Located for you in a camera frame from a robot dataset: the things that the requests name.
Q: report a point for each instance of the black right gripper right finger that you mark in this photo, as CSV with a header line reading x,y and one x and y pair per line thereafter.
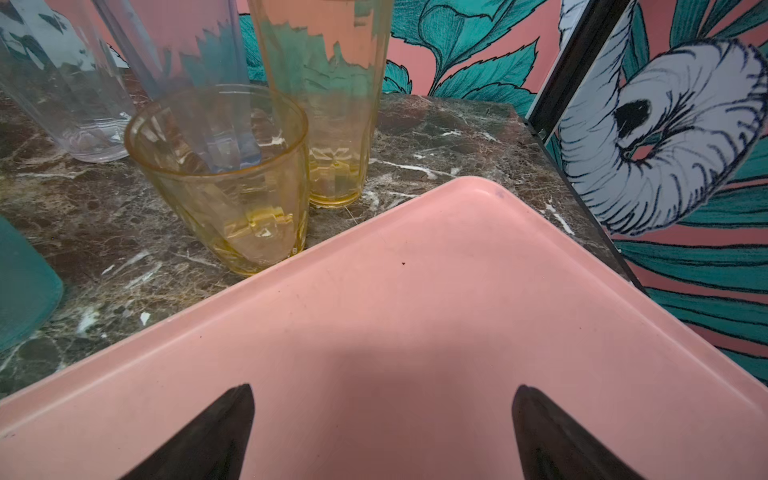
x,y
553,445

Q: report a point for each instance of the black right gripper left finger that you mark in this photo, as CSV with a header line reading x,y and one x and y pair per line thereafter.
x,y
211,446

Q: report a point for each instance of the tall clear glass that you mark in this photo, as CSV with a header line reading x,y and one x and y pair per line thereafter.
x,y
58,67

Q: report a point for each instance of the pink plastic tray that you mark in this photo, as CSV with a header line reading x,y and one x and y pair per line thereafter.
x,y
395,349

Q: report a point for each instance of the frosted teal cup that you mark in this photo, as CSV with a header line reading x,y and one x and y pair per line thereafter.
x,y
30,288

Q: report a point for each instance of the short yellow glass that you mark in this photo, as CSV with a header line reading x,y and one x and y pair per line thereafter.
x,y
252,218

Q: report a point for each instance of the tall blue glass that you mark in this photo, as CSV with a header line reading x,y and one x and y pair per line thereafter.
x,y
174,45

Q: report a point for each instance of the tall yellow glass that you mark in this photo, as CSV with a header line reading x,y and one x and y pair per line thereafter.
x,y
330,58

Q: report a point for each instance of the black corner frame post right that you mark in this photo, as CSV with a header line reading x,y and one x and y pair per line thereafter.
x,y
584,27

